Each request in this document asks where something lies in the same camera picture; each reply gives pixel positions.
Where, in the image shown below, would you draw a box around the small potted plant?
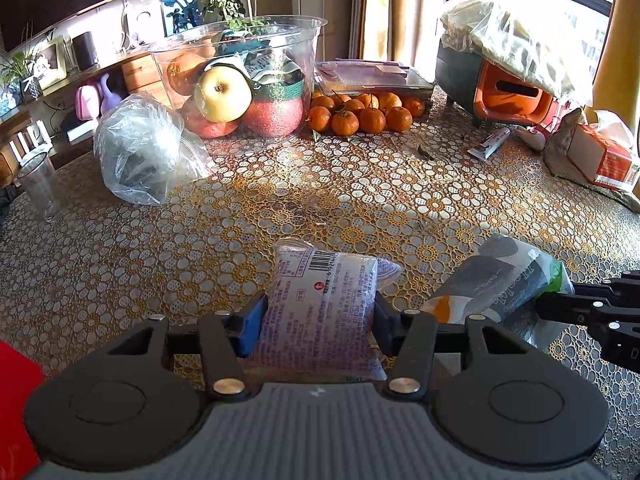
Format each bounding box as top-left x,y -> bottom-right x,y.
0,22 -> 56,106

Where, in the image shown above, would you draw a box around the wooden tv cabinet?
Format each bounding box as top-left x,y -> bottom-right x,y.
0,47 -> 171,188

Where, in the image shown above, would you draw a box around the dark cylindrical speaker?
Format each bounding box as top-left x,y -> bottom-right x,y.
71,31 -> 98,72

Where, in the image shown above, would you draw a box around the white photo frame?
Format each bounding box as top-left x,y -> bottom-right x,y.
32,36 -> 68,83

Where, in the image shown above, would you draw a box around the patterned lace cloth desktop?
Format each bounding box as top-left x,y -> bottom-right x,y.
0,85 -> 640,461

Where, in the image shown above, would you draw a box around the pink small bag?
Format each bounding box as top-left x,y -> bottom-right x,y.
75,85 -> 101,121

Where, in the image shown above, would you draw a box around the orange tissue pack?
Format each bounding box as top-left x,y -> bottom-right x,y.
567,110 -> 640,192

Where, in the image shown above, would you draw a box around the red cardboard box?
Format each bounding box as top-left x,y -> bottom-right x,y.
0,340 -> 47,471

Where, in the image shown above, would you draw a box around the pile of tangerines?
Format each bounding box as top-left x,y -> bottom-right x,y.
306,90 -> 426,136

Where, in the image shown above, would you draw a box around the clear plastic fruit tub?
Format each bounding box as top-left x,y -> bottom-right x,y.
149,15 -> 328,140

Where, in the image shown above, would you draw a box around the clear plastic bag grey contents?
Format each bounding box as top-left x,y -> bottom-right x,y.
93,94 -> 216,206

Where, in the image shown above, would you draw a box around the purple kettle shaped object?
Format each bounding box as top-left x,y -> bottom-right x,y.
99,72 -> 126,116

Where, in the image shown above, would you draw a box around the orange fruit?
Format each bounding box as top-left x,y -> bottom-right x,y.
166,52 -> 208,96

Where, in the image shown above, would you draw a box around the red apple in foam net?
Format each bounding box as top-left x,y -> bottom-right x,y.
242,95 -> 305,138

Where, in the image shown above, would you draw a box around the blue leaf ornament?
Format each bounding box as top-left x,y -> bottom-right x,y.
160,0 -> 203,36

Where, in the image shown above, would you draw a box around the yellow apple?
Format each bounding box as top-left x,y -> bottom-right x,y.
193,66 -> 252,123

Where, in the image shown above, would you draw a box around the white round desk device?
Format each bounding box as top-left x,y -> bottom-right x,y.
122,2 -> 166,46

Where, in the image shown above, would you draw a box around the large crumpled plastic bag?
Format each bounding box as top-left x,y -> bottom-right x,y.
440,0 -> 596,106

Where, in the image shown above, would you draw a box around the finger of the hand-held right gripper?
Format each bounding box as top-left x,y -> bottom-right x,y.
535,292 -> 640,376
572,270 -> 640,297

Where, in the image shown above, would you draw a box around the clear drinking glass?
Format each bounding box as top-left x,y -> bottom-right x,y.
16,152 -> 66,223

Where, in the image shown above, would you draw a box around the orange grey appliance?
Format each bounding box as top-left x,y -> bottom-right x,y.
435,37 -> 561,128

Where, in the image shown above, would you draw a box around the white router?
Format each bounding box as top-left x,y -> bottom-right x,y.
7,122 -> 53,168

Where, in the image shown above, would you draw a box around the teal packets in tub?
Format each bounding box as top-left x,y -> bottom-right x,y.
245,52 -> 305,102

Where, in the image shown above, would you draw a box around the beige curtain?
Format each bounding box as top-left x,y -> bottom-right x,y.
360,0 -> 451,73

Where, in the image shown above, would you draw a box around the white tube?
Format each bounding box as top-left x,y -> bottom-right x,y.
467,127 -> 512,162

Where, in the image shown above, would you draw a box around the white green tissue packet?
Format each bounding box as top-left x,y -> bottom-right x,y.
420,233 -> 576,351

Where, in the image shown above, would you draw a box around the clear lidded plastic box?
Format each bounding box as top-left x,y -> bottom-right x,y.
314,59 -> 435,103

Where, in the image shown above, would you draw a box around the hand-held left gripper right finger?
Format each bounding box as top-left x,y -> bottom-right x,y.
372,292 -> 546,401

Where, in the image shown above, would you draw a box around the purple printed snack packet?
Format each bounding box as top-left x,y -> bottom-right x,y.
248,240 -> 402,383

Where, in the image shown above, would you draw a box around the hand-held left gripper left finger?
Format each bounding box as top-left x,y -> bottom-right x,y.
107,292 -> 271,401

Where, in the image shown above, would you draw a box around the tall yellow stand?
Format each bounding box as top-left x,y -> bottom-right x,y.
590,10 -> 640,126

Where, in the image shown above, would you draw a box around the small white pink object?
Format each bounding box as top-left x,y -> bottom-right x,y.
515,126 -> 547,152

